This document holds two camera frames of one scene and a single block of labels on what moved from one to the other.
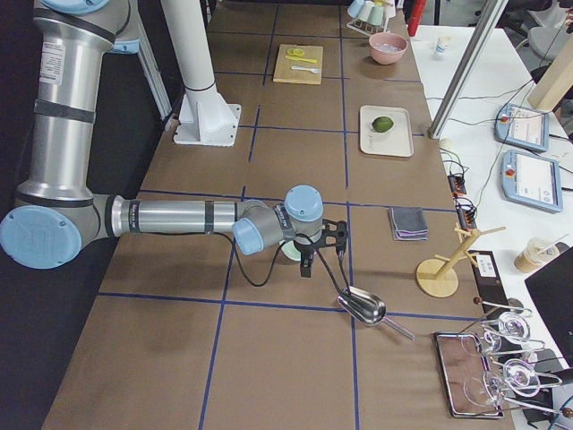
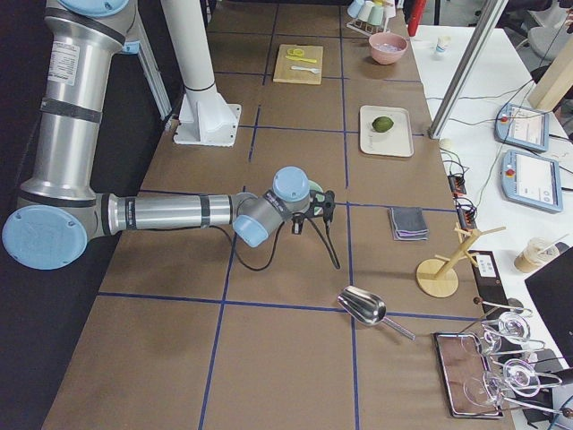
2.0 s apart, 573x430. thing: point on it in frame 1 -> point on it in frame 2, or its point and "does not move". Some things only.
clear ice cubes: [388, 47] does not move
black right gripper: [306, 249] -> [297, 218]
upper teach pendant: [523, 127] does not move
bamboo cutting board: [299, 64] does not move
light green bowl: [290, 250] -> [314, 186]
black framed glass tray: [468, 384] does not move
